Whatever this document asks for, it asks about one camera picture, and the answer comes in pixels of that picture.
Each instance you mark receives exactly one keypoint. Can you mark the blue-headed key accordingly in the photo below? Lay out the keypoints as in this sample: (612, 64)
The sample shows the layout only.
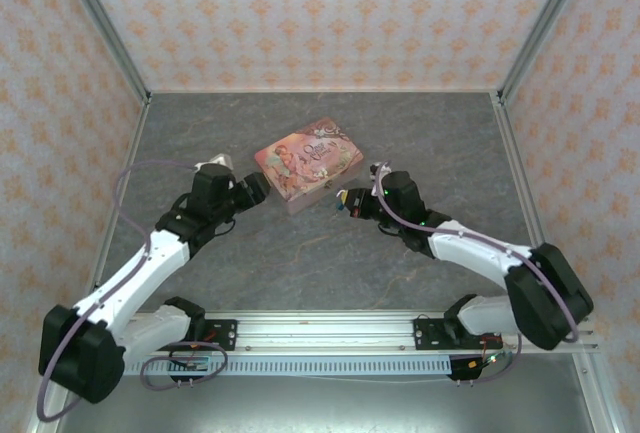
(340, 206)

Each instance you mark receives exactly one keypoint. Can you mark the small padlock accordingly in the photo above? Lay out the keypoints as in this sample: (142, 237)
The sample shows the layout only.
(327, 185)

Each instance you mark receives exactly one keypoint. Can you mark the pink decorated wooden box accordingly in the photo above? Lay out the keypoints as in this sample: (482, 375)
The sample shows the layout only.
(310, 165)

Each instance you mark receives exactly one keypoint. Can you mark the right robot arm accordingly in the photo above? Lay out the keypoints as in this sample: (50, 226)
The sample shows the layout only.
(540, 288)

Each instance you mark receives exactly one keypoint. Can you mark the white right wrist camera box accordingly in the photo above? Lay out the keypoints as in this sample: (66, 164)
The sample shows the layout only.
(374, 169)

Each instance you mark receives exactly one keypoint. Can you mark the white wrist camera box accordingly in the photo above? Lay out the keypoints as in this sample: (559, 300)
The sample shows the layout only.
(215, 159)
(374, 169)

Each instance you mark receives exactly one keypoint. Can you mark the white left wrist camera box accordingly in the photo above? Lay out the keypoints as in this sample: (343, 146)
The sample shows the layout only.
(215, 159)

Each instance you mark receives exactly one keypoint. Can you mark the aluminium table side rail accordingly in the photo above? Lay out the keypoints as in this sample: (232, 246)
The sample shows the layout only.
(520, 173)
(122, 153)

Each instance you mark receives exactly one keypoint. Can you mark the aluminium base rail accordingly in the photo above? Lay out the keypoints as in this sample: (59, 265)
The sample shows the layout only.
(325, 330)

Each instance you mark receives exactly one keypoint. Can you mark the aluminium frame post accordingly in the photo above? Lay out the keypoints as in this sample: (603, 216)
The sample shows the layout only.
(100, 23)
(545, 23)

